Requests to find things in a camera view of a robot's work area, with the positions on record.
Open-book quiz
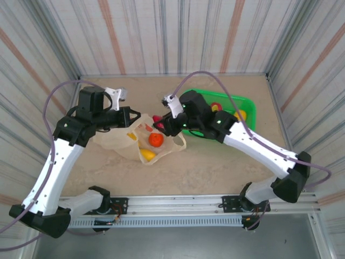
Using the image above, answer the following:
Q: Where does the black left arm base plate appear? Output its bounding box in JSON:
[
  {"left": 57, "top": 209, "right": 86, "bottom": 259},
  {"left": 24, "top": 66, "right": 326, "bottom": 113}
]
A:
[{"left": 109, "top": 197, "right": 129, "bottom": 215}]

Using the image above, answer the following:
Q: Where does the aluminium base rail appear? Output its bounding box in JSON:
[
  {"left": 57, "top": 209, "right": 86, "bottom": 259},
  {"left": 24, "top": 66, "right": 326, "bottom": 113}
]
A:
[{"left": 59, "top": 193, "right": 321, "bottom": 216}]

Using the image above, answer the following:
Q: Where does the orange fake orange fruit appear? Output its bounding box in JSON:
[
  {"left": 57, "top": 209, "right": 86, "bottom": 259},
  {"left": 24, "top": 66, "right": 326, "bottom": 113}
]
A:
[{"left": 148, "top": 132, "right": 164, "bottom": 148}]

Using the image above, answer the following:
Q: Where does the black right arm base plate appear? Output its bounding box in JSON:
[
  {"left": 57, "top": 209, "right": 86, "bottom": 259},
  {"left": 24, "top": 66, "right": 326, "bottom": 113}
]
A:
[{"left": 221, "top": 195, "right": 270, "bottom": 214}]

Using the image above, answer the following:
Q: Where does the yellow fake lemon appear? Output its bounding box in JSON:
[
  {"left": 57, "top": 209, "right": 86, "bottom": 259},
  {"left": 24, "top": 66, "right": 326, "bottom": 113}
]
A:
[{"left": 139, "top": 148, "right": 157, "bottom": 162}]

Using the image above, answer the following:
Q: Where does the green plastic basket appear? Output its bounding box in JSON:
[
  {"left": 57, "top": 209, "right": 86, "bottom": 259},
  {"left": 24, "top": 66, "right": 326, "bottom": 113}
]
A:
[{"left": 179, "top": 88, "right": 257, "bottom": 138}]

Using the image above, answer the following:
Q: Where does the slotted grey cable duct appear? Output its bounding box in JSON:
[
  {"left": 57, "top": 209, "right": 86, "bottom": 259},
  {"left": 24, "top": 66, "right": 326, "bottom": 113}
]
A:
[{"left": 68, "top": 215, "right": 243, "bottom": 229}]

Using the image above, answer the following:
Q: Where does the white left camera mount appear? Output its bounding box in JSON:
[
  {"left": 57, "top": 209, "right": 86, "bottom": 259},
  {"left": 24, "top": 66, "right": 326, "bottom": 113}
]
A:
[{"left": 104, "top": 87, "right": 122, "bottom": 111}]

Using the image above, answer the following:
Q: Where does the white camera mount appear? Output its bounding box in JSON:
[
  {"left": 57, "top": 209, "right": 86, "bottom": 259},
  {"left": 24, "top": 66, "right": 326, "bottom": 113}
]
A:
[
  {"left": 168, "top": 96, "right": 187, "bottom": 119},
  {"left": 104, "top": 87, "right": 122, "bottom": 111}
]

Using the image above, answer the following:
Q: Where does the cream printed plastic bag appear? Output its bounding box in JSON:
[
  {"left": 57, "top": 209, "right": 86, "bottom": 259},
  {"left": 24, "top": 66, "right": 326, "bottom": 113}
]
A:
[{"left": 93, "top": 113, "right": 187, "bottom": 166}]

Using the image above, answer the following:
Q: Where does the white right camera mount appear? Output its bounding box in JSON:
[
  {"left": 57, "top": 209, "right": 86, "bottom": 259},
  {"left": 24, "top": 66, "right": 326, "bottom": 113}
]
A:
[{"left": 168, "top": 96, "right": 187, "bottom": 119}]

